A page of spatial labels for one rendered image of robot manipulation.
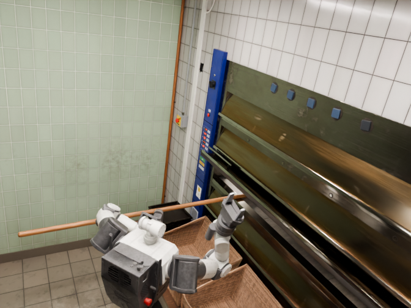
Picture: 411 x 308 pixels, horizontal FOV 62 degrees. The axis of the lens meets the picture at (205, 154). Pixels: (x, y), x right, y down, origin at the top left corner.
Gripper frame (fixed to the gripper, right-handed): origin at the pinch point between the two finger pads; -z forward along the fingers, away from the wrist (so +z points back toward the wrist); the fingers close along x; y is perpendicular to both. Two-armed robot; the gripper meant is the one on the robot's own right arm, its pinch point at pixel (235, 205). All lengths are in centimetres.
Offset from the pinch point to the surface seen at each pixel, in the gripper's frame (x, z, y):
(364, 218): -25, 3, 56
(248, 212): 29, 76, 55
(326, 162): 6, 1, 60
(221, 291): -2, 117, 28
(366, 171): -11, -12, 61
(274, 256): -5, 75, 53
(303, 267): -23, 55, 51
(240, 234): 23, 95, 51
